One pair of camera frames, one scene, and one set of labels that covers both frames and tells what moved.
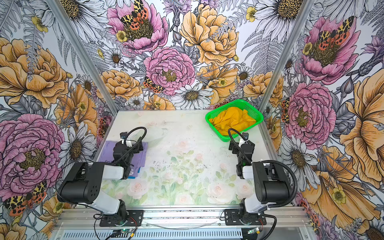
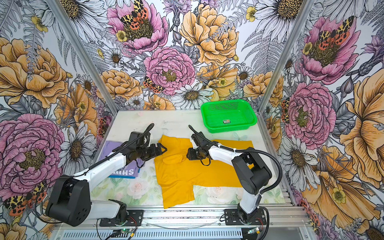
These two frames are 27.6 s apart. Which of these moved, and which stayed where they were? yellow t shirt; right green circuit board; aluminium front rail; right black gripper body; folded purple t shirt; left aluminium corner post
Moved: yellow t shirt; right black gripper body
Stayed: left aluminium corner post; folded purple t shirt; right green circuit board; aluminium front rail
